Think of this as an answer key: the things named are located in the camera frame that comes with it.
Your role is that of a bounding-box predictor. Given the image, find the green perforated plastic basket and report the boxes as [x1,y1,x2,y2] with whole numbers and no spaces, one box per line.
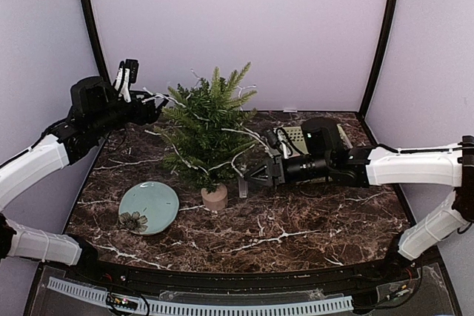
[275,124,353,158]

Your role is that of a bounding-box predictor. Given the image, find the black corner post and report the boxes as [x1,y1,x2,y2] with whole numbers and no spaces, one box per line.
[73,0,121,116]
[358,0,397,119]

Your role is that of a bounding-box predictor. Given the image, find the small green christmas tree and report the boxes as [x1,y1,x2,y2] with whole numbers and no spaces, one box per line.
[155,62,256,192]

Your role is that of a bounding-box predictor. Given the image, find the black front rail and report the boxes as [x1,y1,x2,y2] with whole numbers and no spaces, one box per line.
[35,246,424,304]

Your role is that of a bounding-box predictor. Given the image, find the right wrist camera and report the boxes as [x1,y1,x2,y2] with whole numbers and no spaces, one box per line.
[263,128,294,158]

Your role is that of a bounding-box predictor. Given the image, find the black left corner post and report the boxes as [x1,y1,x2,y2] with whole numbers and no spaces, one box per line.
[73,0,121,116]

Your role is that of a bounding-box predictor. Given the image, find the clear battery box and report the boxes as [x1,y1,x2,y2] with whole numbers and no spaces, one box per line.
[238,164,248,198]

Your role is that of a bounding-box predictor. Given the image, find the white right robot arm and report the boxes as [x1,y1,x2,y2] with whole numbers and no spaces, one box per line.
[244,118,473,282]

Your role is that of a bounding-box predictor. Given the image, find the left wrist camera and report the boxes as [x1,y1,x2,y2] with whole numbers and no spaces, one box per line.
[113,58,139,103]

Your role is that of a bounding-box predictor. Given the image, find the black right corner post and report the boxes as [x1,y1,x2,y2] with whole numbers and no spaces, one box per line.
[358,0,397,119]

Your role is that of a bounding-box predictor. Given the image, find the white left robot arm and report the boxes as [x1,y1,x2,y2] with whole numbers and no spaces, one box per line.
[1,76,168,283]

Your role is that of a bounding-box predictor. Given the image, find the white slotted cable duct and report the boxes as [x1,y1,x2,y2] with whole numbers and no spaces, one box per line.
[47,277,354,315]

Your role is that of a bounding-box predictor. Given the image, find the pink tree pot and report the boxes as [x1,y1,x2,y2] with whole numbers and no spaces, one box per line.
[201,184,227,211]

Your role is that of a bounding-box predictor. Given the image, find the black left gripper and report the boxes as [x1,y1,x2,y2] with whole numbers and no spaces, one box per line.
[90,90,170,138]

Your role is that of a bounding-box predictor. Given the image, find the teal flower plate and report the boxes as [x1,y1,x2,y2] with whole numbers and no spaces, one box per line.
[118,181,179,235]

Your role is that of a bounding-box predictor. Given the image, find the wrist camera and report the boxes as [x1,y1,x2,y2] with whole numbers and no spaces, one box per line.
[113,58,139,103]
[263,128,294,158]

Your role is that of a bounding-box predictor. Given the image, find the clear fairy light string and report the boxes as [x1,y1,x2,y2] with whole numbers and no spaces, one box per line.
[142,67,275,184]

